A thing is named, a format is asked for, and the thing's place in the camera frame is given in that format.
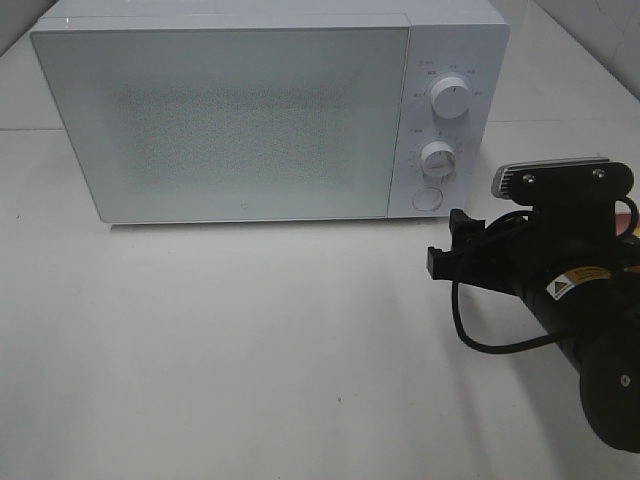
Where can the pink round plate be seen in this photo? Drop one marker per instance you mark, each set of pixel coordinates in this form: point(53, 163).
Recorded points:
point(623, 221)

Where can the round white door button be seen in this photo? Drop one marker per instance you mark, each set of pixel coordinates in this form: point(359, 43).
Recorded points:
point(427, 199)

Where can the white microwave door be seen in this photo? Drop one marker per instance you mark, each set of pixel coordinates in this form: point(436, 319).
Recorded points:
point(199, 126)

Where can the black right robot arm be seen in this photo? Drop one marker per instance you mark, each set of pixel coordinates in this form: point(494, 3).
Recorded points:
point(600, 338)

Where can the upper white power knob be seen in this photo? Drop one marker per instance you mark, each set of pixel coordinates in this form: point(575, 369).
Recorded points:
point(450, 96)

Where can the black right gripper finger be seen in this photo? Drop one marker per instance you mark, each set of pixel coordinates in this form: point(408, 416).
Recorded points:
point(440, 264)
point(463, 227)

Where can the lower white timer knob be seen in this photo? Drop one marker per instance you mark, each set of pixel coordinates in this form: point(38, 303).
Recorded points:
point(437, 159)

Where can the white microwave oven body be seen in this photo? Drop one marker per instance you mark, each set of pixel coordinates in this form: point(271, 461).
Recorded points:
point(468, 38)

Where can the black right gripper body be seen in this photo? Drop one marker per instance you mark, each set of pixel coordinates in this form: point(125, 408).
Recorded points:
point(548, 253)

